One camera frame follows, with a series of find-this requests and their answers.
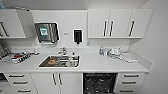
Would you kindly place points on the stainless steel dishwasher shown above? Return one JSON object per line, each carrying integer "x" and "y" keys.
{"x": 100, "y": 85}

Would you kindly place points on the clear small bottle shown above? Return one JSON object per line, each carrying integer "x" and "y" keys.
{"x": 105, "y": 52}

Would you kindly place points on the chrome faucet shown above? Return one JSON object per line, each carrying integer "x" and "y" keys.
{"x": 62, "y": 51}

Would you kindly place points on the steel paper towel dispenser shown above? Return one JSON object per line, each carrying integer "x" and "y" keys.
{"x": 54, "y": 33}

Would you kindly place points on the brown bowl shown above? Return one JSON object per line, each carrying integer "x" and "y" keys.
{"x": 53, "y": 61}

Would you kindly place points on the white base cabinet door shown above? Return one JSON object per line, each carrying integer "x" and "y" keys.
{"x": 71, "y": 85}
{"x": 43, "y": 85}

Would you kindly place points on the stainless steel sink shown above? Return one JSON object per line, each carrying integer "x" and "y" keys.
{"x": 45, "y": 64}

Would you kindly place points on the teal dispenser sticker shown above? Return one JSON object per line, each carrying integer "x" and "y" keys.
{"x": 44, "y": 31}

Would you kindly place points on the built-in black microwave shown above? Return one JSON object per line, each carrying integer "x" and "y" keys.
{"x": 2, "y": 77}

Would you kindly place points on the blue spray bottle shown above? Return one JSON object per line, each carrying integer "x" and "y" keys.
{"x": 2, "y": 5}

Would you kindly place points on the black wall soap dispenser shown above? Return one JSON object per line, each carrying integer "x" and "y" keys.
{"x": 77, "y": 36}

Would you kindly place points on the small wall label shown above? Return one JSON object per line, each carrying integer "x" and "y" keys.
{"x": 66, "y": 33}

